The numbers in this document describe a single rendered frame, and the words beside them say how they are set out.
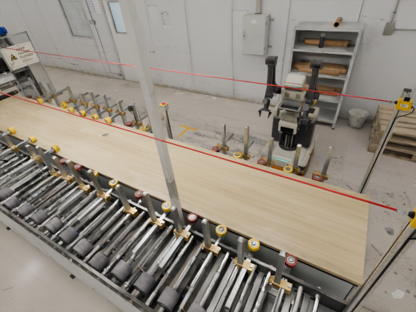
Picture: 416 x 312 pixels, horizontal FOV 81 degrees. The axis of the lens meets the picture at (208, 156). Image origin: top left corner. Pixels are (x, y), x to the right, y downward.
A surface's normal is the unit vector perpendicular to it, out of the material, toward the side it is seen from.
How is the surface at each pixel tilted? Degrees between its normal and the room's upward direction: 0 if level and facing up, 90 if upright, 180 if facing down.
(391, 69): 90
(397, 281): 0
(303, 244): 0
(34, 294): 0
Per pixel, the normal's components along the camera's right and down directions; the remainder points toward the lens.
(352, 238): -0.07, -0.77
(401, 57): -0.49, 0.58
